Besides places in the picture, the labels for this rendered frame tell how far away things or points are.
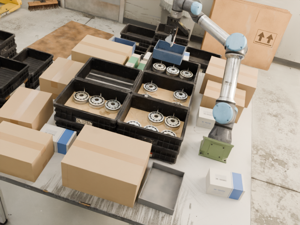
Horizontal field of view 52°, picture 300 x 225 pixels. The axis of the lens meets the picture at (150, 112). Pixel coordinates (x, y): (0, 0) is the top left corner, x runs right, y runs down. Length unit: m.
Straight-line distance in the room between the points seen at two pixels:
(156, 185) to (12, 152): 0.79
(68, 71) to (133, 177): 1.05
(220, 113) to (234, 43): 0.41
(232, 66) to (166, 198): 0.84
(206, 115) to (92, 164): 0.95
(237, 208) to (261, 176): 1.28
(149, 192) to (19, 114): 0.88
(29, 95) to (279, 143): 2.55
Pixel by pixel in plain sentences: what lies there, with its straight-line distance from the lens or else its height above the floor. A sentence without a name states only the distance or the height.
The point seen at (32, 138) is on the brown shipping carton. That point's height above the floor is 0.86.
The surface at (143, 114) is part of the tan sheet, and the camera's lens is 2.00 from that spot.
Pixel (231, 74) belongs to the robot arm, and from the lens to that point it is 1.85.
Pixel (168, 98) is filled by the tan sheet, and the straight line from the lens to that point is 2.17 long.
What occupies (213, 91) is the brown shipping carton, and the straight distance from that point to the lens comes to 2.31.
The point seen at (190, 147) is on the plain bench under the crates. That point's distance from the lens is 2.04.
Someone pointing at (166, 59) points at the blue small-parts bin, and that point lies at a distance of 2.11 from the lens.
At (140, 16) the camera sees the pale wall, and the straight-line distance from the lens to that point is 5.00.
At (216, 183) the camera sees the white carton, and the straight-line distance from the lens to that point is 1.79.
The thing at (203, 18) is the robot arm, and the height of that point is 1.35.
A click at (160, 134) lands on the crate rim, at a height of 0.92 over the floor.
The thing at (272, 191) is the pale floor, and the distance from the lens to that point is 3.03.
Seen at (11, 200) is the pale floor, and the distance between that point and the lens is 2.61.
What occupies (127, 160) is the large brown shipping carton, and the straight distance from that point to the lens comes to 1.61.
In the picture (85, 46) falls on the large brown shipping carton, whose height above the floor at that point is 0.90.
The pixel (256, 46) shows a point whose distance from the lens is 4.67.
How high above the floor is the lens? 2.12
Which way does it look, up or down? 40 degrees down
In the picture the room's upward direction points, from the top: 11 degrees clockwise
